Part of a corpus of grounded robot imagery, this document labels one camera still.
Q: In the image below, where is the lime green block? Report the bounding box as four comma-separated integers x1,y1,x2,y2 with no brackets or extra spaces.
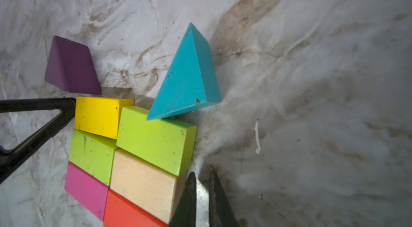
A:
69,129,119,186
117,107,197,176

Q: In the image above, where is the magenta rectangular block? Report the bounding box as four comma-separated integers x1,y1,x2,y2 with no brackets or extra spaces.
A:
64,162,109,221

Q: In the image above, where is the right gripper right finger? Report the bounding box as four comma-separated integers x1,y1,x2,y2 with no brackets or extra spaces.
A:
209,171,239,227

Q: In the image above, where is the natural wood block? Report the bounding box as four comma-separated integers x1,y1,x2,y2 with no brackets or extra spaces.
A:
110,149,187,224

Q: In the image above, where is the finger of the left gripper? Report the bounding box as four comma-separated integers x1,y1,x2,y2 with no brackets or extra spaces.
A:
1,97,76,183

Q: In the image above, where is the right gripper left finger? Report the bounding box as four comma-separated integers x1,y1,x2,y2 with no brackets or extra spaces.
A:
168,172,197,227

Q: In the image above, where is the purple triangular block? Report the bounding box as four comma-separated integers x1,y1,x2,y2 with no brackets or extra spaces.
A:
45,36,101,95

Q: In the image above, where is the teal triangular block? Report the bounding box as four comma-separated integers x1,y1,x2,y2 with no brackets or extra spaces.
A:
147,23,222,120

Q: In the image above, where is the red rectangular block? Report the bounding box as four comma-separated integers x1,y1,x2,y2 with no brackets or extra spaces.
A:
103,189,167,227

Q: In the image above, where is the yellow rectangular block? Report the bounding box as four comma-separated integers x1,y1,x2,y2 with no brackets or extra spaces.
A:
75,96,135,139

